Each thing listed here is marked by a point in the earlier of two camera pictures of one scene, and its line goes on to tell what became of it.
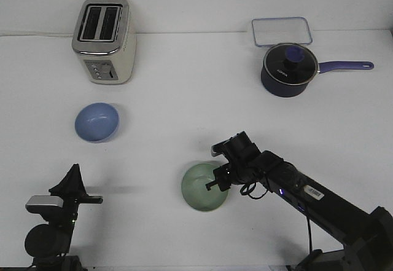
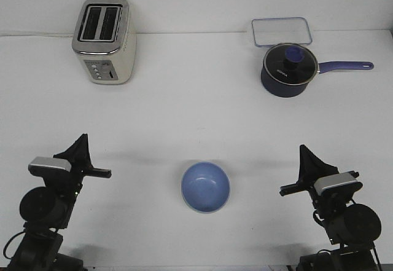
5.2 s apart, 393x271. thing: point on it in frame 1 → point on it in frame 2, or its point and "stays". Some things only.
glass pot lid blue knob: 290,64 stays
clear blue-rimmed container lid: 272,31 stays
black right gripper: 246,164 → 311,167
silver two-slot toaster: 104,37 stays
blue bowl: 97,122 → 205,187
